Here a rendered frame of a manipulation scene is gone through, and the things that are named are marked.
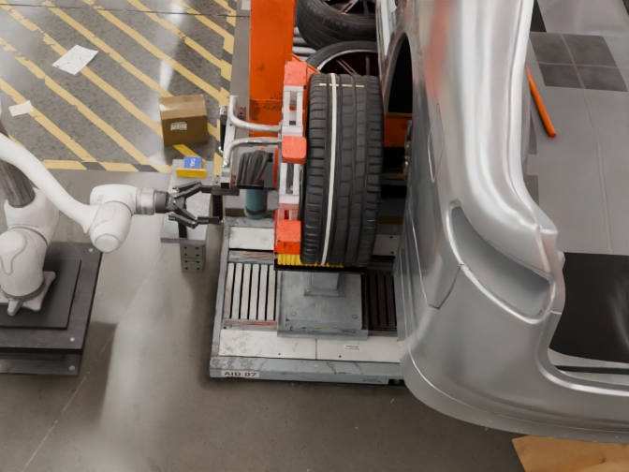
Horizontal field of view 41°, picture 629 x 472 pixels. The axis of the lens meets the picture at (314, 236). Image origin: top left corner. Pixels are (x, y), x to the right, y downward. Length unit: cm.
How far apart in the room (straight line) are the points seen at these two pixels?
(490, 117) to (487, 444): 172
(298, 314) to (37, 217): 104
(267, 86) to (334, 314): 92
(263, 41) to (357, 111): 65
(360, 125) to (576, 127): 79
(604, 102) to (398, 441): 145
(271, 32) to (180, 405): 145
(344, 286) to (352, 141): 93
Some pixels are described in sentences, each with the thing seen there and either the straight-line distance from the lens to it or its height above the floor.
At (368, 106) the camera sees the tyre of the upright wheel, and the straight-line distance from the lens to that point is 270.
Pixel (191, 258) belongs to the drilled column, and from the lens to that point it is 362.
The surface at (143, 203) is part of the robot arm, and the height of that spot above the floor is 86.
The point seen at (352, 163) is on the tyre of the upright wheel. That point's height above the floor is 109.
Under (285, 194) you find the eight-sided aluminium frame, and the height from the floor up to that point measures 98.
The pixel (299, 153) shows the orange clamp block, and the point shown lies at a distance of 257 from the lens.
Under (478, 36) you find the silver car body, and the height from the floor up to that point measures 171.
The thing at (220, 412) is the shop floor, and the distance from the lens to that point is 332.
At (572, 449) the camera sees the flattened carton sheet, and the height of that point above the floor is 1.
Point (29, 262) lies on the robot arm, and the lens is 314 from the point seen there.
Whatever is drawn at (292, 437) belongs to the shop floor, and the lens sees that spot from 327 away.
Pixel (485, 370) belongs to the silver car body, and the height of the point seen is 115.
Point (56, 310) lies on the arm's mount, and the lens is 326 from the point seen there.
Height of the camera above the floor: 290
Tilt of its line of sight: 49 degrees down
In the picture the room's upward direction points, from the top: 6 degrees clockwise
